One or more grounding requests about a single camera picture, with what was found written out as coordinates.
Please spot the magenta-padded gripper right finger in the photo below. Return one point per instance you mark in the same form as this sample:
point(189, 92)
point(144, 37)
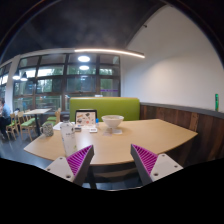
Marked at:
point(146, 161)

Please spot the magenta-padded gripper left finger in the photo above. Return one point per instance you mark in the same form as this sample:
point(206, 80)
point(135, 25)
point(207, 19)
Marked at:
point(77, 161)

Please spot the clear plastic water bottle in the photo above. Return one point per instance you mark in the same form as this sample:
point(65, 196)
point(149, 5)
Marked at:
point(68, 136)

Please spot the small white handheld device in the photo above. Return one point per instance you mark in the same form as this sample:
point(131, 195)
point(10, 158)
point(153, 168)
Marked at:
point(93, 130)

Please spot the white paper sheet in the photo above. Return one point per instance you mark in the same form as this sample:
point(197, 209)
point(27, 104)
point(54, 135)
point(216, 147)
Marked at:
point(57, 126)

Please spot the paper napkin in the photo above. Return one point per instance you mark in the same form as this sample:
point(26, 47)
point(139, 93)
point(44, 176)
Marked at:
point(116, 131)

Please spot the small blue-capped bottle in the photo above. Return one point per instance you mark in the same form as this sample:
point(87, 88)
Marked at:
point(97, 123)

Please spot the green speckled white mug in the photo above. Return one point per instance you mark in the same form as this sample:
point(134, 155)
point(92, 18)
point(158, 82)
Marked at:
point(47, 129)

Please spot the white ceramic bowl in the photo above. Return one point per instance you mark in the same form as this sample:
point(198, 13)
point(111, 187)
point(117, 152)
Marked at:
point(112, 120)

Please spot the wooden chairs with green seats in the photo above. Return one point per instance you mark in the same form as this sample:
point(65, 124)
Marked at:
point(27, 122)

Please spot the light wooden dining table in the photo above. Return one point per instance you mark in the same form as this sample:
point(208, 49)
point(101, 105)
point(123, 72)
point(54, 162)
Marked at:
point(37, 111)

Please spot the green upholstered bench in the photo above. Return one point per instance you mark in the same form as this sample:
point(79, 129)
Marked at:
point(113, 106)

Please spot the person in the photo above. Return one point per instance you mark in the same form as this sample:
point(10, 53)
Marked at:
point(5, 115)

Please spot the long linear ceiling light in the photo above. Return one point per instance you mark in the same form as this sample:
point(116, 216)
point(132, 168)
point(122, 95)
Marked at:
point(110, 51)

